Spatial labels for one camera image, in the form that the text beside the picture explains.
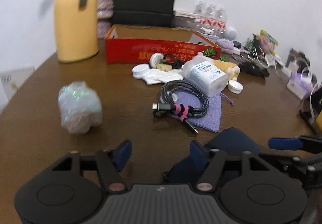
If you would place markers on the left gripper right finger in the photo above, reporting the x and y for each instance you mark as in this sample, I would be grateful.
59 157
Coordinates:
199 155

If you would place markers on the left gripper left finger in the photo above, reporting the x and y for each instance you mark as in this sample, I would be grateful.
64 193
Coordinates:
121 155

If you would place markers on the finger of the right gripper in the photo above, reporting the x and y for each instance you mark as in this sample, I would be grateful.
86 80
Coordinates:
285 143

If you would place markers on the navy blue pouch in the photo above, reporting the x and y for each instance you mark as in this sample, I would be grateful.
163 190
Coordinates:
232 141

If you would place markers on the purple fabric pouch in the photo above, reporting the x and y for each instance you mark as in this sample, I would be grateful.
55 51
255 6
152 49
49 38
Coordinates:
211 121

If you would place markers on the iridescent plastic item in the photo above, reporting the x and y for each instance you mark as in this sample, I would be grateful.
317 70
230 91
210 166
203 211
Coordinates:
80 108

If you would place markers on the white bottle cap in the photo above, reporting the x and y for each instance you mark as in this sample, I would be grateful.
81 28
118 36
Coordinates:
235 87

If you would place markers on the white plastic bottle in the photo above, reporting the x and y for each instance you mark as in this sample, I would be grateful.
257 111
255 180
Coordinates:
201 72

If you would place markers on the white cloth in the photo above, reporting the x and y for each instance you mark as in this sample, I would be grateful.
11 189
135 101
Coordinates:
155 76

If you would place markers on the yellow plush toy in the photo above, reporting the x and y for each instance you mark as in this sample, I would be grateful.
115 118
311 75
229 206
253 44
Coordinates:
231 69

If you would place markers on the red green ribbon item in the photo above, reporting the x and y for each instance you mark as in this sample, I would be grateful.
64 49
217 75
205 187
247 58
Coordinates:
221 56

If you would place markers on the white round lid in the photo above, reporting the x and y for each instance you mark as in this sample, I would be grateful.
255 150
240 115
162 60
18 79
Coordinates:
140 71

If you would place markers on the purple white box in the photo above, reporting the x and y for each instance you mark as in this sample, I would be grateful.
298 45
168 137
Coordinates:
300 86

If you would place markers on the black cloth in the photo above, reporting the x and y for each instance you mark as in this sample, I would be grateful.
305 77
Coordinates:
252 69

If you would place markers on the colourful snack packet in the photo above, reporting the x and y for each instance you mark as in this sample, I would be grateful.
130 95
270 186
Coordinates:
267 42

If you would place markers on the white round container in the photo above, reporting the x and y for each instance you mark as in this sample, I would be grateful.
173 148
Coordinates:
155 59

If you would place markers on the red cardboard box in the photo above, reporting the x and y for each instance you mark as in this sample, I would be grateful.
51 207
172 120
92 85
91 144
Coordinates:
137 44

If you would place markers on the purple knitted item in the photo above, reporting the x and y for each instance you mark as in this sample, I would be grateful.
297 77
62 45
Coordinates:
226 46

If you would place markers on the round white speaker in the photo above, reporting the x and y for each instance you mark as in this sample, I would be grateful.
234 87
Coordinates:
230 33

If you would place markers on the water bottle right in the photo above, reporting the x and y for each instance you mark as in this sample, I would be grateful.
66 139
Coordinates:
221 20

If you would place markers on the water bottle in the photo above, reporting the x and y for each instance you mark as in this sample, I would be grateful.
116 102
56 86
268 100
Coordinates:
200 17
221 20
211 17

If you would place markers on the white flat box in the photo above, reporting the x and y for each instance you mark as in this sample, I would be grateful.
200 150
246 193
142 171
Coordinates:
184 14

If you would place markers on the water bottle middle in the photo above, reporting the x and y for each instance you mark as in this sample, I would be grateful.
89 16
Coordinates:
211 17

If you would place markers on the water bottle left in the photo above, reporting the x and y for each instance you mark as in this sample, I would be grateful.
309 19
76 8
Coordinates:
200 17

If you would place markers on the yellow thermos jug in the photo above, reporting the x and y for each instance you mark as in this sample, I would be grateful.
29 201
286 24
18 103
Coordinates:
75 30

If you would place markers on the purple wrapped vase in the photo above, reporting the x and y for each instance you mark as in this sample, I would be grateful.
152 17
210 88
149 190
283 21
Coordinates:
105 10

